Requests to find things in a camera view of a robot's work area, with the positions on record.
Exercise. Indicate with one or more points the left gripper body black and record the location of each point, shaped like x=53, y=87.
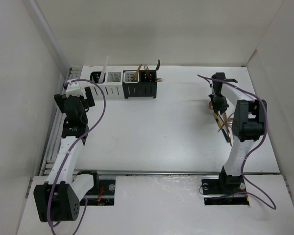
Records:
x=86, y=103

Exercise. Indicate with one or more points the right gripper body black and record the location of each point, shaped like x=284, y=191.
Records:
x=219, y=102

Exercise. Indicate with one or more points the white chopstick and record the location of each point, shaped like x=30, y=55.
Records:
x=102, y=75

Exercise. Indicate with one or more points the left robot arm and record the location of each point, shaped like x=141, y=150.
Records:
x=58, y=198

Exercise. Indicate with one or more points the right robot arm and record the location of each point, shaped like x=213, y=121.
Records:
x=249, y=124

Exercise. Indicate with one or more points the black insert cup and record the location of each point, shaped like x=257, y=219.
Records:
x=96, y=77

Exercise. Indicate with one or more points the white utensil holder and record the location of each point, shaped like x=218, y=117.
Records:
x=113, y=85

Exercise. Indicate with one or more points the white insert cup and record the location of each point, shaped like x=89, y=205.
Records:
x=131, y=77

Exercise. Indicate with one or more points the black utensil holder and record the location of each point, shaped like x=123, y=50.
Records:
x=146, y=87

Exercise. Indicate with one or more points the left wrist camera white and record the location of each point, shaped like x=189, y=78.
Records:
x=73, y=88

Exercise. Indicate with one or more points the aluminium rail left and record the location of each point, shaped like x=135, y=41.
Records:
x=52, y=142

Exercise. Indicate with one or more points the aluminium rail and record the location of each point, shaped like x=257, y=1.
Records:
x=52, y=142
x=150, y=173

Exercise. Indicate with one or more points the aluminium rail front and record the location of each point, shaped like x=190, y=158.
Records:
x=150, y=173

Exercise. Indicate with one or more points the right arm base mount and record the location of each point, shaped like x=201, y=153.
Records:
x=223, y=194

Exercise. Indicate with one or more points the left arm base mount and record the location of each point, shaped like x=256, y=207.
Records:
x=103, y=191

